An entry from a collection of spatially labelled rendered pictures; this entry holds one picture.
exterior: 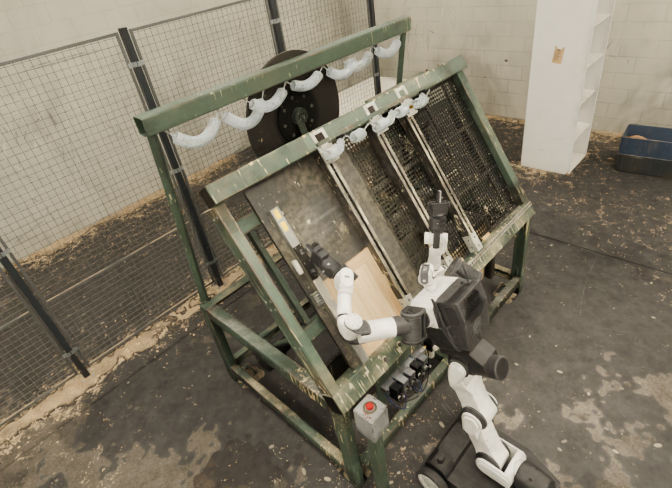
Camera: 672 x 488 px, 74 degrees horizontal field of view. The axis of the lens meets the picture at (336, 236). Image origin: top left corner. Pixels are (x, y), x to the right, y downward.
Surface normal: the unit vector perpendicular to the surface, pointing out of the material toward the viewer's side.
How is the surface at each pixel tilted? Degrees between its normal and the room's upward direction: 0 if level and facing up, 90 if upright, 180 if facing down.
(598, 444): 0
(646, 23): 90
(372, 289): 58
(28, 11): 90
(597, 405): 0
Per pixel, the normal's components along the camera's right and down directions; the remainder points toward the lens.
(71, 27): 0.73, 0.30
